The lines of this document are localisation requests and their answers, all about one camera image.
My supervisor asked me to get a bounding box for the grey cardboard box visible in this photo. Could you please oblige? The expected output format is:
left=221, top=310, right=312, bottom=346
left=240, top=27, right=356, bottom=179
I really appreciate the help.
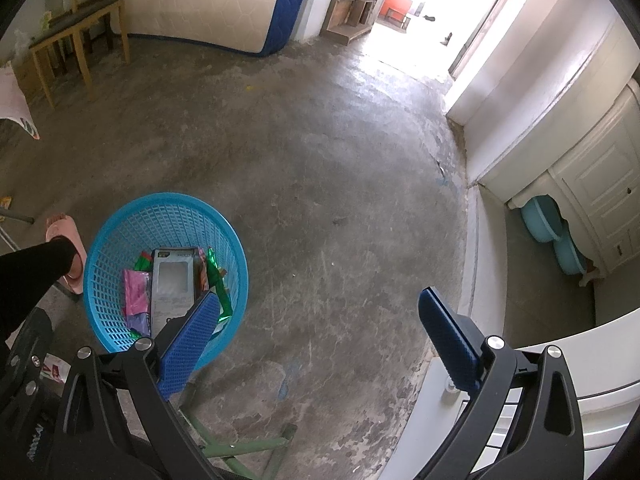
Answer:
left=150, top=247, right=197, bottom=341

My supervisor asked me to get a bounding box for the person's leg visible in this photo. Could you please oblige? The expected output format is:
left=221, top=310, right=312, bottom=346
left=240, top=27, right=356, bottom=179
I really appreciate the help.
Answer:
left=0, top=215, right=81, bottom=346

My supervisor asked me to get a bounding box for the wooden shelf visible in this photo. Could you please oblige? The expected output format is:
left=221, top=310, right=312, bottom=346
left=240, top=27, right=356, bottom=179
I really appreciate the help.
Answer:
left=320, top=0, right=382, bottom=43

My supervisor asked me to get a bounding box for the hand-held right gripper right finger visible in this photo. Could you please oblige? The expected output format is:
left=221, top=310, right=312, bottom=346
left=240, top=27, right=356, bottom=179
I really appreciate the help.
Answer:
left=419, top=287, right=586, bottom=480

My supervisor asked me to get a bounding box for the white plastic shopping bag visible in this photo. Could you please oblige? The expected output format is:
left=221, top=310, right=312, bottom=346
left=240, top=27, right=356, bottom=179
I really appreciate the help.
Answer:
left=12, top=7, right=53, bottom=53

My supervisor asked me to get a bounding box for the metal table leg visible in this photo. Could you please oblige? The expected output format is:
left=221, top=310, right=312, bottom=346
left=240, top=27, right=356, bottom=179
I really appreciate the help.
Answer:
left=0, top=211, right=37, bottom=256

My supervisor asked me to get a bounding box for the pink slipper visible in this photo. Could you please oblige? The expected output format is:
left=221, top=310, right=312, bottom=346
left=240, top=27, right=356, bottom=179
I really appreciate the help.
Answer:
left=44, top=212, right=89, bottom=296

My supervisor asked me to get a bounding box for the blue-edged mattress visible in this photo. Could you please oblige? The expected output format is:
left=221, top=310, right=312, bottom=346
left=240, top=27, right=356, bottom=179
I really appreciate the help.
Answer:
left=122, top=0, right=321, bottom=56

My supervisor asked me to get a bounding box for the white red packet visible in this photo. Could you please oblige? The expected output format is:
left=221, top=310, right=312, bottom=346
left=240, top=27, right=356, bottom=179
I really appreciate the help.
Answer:
left=42, top=352, right=69, bottom=386

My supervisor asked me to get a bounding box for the blue plastic basket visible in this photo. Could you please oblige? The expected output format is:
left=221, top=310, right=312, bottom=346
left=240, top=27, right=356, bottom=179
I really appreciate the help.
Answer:
left=83, top=191, right=249, bottom=356

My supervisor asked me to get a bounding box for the green metal frame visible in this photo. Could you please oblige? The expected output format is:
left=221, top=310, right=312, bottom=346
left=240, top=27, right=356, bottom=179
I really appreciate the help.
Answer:
left=177, top=390, right=299, bottom=480

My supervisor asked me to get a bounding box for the pink snack bag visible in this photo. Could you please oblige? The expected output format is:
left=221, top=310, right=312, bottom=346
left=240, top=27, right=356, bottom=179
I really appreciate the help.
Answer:
left=122, top=269, right=152, bottom=338

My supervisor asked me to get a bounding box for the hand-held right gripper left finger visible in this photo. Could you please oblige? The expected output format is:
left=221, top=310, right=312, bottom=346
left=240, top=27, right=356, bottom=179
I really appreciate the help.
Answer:
left=50, top=291, right=221, bottom=480

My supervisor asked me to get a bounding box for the light blue basin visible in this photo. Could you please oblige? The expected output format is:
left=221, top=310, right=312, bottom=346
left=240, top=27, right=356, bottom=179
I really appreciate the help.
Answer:
left=520, top=195, right=569, bottom=247
left=552, top=232, right=589, bottom=276

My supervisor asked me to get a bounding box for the green snack bag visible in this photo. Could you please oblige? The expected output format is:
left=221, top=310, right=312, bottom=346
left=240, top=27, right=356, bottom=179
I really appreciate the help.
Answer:
left=132, top=246, right=233, bottom=336

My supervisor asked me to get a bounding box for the wooden chair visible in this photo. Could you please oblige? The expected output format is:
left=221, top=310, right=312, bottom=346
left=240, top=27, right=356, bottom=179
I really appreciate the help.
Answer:
left=29, top=0, right=132, bottom=111

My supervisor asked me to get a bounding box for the white cabinet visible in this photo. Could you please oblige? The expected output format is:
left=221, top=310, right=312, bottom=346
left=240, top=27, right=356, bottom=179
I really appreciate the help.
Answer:
left=480, top=80, right=640, bottom=283

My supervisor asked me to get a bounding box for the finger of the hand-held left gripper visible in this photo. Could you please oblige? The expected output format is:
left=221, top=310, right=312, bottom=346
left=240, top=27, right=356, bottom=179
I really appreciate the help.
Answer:
left=0, top=305, right=55, bottom=411

